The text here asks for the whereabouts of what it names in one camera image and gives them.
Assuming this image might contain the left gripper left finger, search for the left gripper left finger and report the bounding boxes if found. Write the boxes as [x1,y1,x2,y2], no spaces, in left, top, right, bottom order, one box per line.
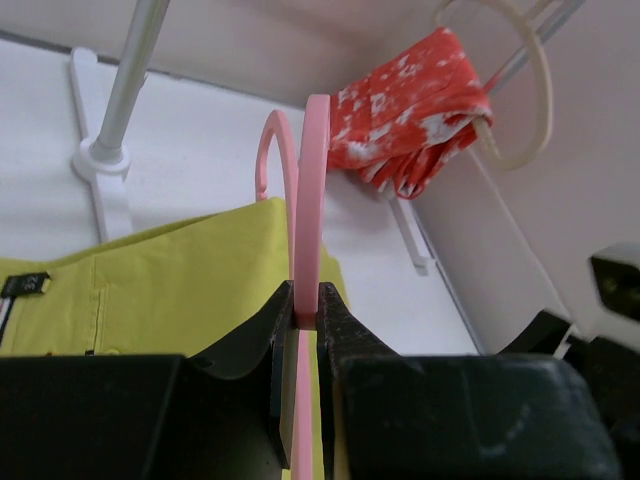
[1,281,295,479]

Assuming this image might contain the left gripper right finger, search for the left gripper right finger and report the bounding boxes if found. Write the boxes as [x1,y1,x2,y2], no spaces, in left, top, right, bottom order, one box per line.
[316,282,623,479]

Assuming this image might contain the yellow-green trousers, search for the yellow-green trousers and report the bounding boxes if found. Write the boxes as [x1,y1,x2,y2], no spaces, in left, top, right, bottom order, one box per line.
[0,196,351,480]

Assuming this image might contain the pink plastic hanger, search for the pink plastic hanger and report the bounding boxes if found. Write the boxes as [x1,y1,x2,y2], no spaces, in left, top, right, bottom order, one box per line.
[255,94,330,479]

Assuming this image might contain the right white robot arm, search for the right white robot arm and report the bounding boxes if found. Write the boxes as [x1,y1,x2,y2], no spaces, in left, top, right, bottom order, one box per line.
[502,242,639,479]

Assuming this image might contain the beige wooden hanger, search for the beige wooden hanger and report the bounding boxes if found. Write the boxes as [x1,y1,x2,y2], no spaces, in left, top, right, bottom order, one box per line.
[432,0,586,172]

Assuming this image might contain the white clothes rack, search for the white clothes rack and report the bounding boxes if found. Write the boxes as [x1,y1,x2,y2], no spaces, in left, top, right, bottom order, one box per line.
[69,0,169,242]

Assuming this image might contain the red white patterned garment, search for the red white patterned garment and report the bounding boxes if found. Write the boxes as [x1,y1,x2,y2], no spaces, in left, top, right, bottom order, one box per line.
[328,27,493,199]

